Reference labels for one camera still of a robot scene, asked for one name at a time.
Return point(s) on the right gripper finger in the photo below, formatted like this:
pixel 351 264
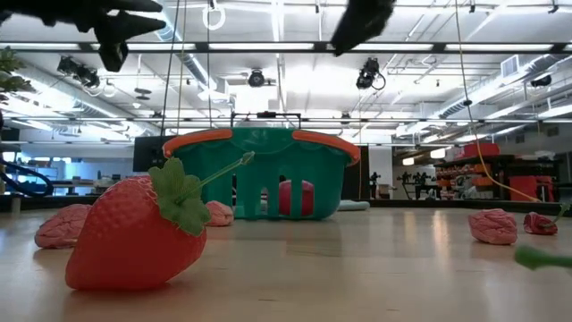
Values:
pixel 362 22

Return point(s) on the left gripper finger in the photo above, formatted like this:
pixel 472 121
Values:
pixel 120 27
pixel 134 5

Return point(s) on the pink bumpy toy fruit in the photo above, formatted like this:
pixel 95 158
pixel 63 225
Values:
pixel 60 228
pixel 221 214
pixel 491 227

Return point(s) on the small red toy fruit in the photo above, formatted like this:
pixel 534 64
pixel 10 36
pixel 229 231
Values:
pixel 538 225

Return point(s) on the black double spotlight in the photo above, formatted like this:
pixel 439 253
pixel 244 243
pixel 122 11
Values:
pixel 78 71

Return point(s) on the green potted plant white flowers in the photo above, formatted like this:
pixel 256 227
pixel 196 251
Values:
pixel 9 67

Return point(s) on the round black spotlight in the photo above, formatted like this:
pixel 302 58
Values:
pixel 256 78

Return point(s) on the dark blue curved tube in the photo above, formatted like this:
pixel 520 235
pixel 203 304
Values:
pixel 27 172

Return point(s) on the light blue cloth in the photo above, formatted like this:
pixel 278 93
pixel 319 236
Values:
pixel 353 205

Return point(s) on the red round toy fruit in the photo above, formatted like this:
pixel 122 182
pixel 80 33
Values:
pixel 284 199

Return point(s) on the red toy strawberry green leaves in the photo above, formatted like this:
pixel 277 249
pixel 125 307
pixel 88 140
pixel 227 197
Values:
pixel 129 241

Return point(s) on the red storage shelving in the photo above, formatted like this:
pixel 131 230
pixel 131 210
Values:
pixel 532 185

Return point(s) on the green toy bell pepper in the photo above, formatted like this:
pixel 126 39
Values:
pixel 534 258

